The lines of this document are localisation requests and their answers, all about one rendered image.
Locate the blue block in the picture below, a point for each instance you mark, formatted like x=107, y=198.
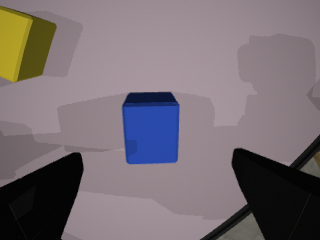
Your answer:
x=151, y=127

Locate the yellow block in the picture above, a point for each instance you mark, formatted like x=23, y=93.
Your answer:
x=24, y=44

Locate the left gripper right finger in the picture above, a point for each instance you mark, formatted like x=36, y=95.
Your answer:
x=284, y=201

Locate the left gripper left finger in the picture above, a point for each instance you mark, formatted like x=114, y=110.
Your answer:
x=37, y=206

